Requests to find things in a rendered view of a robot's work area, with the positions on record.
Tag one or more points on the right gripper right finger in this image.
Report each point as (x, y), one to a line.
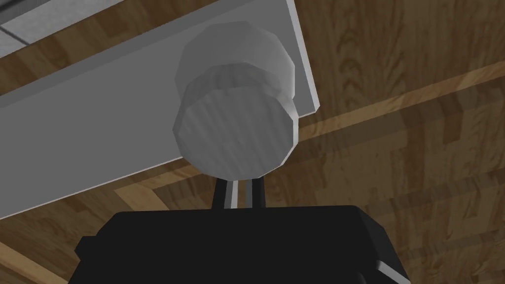
(254, 194)

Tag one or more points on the grey door leaf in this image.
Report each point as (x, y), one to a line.
(98, 130)

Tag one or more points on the grey round knob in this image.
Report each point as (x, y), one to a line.
(236, 106)

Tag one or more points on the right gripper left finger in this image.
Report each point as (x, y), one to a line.
(224, 195)

